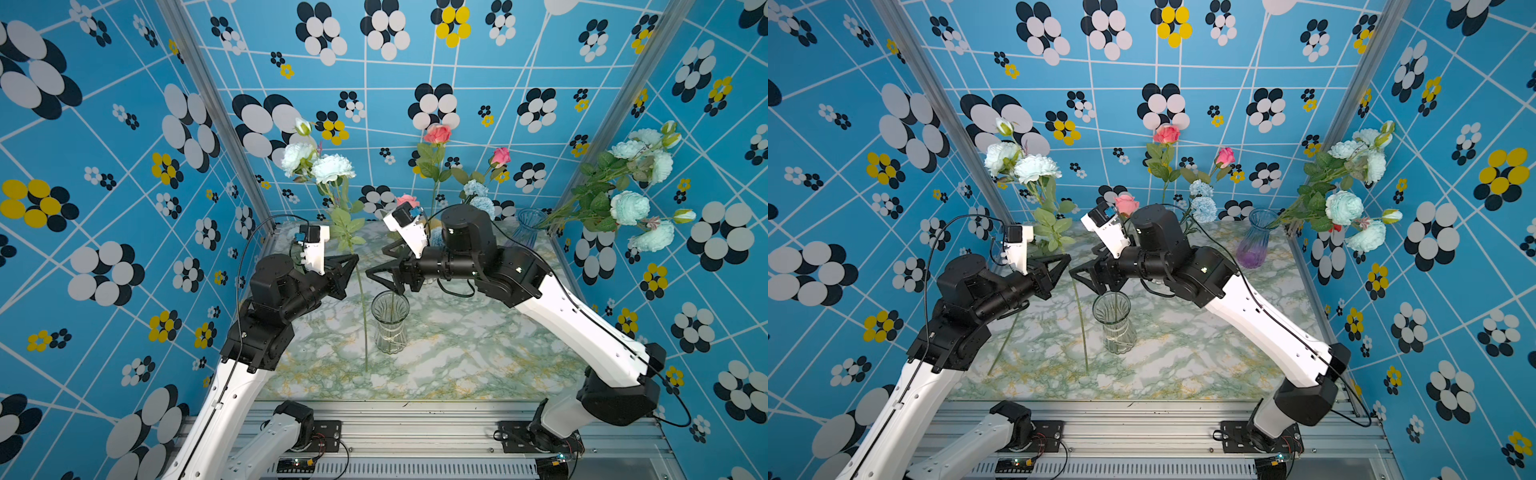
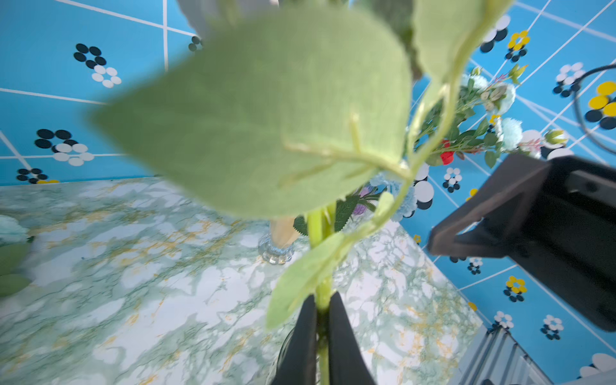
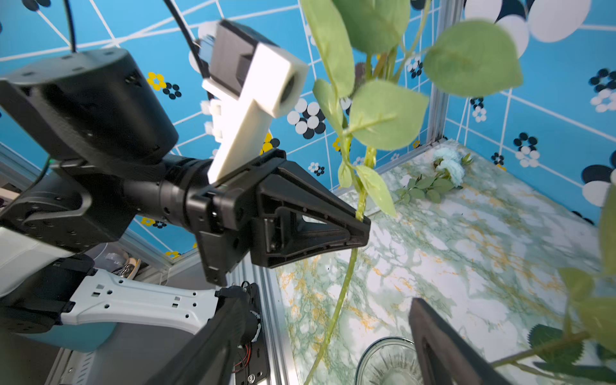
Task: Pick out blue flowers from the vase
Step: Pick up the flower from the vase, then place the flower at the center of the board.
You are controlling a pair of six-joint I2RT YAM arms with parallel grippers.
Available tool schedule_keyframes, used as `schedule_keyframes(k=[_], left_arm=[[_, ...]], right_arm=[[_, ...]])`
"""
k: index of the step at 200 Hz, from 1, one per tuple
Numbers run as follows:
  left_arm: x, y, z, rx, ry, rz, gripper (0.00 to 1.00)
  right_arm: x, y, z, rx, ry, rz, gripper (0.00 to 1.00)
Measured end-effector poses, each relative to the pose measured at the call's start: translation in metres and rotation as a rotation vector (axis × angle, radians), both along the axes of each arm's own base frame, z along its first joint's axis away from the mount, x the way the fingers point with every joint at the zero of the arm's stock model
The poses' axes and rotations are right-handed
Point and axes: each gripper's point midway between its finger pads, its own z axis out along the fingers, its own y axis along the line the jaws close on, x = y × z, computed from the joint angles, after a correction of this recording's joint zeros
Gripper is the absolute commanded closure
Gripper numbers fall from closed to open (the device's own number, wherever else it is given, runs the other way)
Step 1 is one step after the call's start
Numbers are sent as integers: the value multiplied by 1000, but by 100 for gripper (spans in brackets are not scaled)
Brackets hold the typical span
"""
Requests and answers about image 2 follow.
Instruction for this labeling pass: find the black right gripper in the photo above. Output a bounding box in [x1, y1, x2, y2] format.
[428, 154, 615, 332]

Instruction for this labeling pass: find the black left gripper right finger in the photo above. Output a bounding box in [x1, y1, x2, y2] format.
[328, 292, 375, 385]

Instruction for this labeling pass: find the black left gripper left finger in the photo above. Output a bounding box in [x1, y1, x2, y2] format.
[274, 295, 318, 385]

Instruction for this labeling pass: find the clear ribbed glass vase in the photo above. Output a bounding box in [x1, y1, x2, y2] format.
[266, 327, 295, 385]

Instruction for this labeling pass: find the yellow beige vase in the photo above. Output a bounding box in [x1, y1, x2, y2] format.
[258, 218, 300, 265]

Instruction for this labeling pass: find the purple tinted glass vase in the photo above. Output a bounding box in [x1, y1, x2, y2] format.
[352, 185, 372, 216]

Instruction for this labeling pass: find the blue carnation stem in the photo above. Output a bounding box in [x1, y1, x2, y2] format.
[369, 173, 417, 222]

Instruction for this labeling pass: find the light blue peony bouquet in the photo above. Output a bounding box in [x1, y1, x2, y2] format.
[426, 65, 568, 168]

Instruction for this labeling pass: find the aluminium frame post right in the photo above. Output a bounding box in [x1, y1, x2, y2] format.
[450, 327, 552, 385]

